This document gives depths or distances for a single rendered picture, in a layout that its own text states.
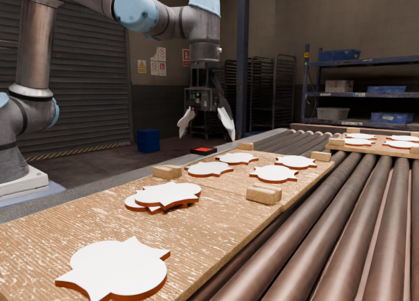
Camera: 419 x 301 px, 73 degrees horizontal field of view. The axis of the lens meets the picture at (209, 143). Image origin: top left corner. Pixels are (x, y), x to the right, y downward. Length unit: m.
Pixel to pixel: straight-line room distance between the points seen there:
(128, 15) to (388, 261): 0.60
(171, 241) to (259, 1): 6.56
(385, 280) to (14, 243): 0.51
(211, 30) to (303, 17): 5.59
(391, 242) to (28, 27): 0.97
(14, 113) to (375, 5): 5.55
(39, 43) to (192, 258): 0.76
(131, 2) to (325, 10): 5.62
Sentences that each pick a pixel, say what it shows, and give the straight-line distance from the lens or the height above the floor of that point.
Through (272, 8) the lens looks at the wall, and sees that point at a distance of 6.64.
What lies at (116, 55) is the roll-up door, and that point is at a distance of 5.99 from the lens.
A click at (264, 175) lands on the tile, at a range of 0.72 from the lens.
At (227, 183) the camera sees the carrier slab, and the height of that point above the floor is 0.94.
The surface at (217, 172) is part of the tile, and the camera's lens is 0.73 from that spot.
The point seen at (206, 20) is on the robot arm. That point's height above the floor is 1.31.
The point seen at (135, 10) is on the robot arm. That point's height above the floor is 1.30.
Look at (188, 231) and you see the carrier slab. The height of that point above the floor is 0.94.
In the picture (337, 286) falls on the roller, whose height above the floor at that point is 0.92.
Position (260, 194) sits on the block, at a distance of 0.57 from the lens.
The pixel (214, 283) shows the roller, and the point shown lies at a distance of 0.41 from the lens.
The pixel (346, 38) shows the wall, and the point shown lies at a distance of 5.90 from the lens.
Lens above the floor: 1.16
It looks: 11 degrees down
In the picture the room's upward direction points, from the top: straight up
